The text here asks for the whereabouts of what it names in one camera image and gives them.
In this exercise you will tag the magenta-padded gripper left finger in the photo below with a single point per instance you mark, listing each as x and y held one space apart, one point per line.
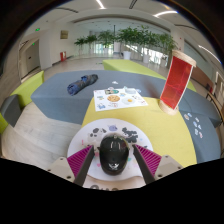
71 166

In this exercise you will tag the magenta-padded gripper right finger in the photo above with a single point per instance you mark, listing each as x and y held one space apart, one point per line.
158 166

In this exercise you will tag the black computer mouse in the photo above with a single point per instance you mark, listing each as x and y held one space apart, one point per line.
114 155

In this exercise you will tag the white round cartoon mouse pad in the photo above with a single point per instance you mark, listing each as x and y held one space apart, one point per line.
80 143

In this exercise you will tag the small cartoon sticker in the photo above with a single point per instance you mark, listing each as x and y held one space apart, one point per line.
199 126
200 134
189 114
186 116
196 132
195 124
197 119

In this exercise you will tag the grey upholstered bench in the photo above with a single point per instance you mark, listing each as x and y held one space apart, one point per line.
50 98
200 106
208 148

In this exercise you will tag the white sticker sheet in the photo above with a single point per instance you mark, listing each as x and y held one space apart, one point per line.
116 103

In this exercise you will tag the folded dark blue umbrella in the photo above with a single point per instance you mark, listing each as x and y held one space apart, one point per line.
81 85

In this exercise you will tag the dark grey seat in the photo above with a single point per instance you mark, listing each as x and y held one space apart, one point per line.
10 110

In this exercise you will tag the red cylinder with wooden caps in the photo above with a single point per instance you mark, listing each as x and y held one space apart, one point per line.
175 83

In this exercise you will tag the wooden framed chair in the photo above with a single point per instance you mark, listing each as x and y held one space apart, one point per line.
216 103

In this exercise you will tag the lime green upholstered bench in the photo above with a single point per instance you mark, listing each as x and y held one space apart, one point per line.
28 88
130 66

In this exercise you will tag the small white sticker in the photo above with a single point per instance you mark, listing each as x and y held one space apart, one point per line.
115 82

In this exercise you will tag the red fire extinguisher box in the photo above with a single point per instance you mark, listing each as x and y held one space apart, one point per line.
63 56

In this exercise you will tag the group of potted plants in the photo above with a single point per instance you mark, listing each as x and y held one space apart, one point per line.
130 35

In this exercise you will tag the green exit sign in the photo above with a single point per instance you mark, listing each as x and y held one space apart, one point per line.
37 29

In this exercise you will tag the group of ceiling light strips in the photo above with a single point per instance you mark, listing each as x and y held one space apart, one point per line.
165 13

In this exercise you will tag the brown wall plaque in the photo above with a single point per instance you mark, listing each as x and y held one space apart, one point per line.
64 34

